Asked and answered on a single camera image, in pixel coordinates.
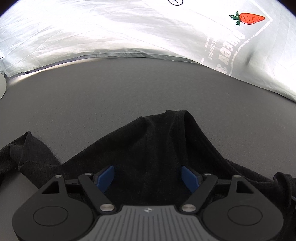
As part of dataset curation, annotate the white rounded board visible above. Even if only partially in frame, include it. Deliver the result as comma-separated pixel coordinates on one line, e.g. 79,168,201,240
0,73,7,99

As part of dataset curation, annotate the white printed carrot curtain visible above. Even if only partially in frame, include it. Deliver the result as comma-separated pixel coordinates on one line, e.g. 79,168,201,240
1,1,295,100

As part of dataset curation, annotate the black knit sweater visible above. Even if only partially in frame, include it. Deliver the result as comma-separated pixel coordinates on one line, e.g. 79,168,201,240
1,110,295,240

